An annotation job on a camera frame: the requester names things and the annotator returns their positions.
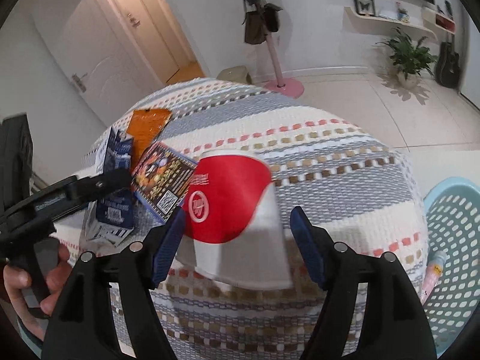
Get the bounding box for potted green plant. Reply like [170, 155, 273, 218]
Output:
[373, 26, 439, 90]

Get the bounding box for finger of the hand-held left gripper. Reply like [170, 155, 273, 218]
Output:
[34, 168, 133, 229]

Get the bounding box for orange foil packet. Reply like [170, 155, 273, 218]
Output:
[125, 108, 173, 154]

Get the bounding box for person's left hand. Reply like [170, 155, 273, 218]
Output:
[3, 244, 74, 340]

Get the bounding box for black bag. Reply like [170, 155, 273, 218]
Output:
[263, 3, 283, 32]

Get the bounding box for person's left forearm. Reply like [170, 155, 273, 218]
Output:
[15, 317, 45, 351]

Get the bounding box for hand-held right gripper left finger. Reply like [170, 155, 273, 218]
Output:
[41, 206, 187, 360]

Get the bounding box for striped woven tablecloth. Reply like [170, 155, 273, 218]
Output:
[49, 77, 430, 360]

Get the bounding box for framed butterfly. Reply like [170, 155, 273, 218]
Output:
[353, 0, 376, 16]

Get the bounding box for beige stool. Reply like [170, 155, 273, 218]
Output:
[217, 67, 252, 83]

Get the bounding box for red white paper cup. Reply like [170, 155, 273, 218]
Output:
[176, 149, 293, 290]

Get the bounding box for white red wall cubby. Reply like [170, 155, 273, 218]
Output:
[422, 5, 456, 34]

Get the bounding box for white room door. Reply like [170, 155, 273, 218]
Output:
[49, 0, 158, 132]

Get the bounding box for teal plastic basket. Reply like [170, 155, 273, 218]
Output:
[422, 178, 480, 347]

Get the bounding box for brown bag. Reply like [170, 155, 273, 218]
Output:
[244, 7, 265, 45]

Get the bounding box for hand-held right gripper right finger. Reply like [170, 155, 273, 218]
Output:
[290, 206, 437, 360]

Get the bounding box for pink coat rack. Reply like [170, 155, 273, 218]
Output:
[249, 2, 304, 98]

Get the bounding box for dark colourful flat box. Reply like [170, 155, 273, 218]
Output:
[130, 142, 198, 221]

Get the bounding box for blue white milk carton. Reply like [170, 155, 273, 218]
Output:
[82, 127, 136, 242]

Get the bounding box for short white wavy shelf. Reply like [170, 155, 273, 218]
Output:
[343, 5, 437, 40]

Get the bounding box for black guitar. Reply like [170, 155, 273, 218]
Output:
[435, 32, 461, 87]

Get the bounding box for white hallway door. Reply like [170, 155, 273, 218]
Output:
[107, 0, 181, 79]

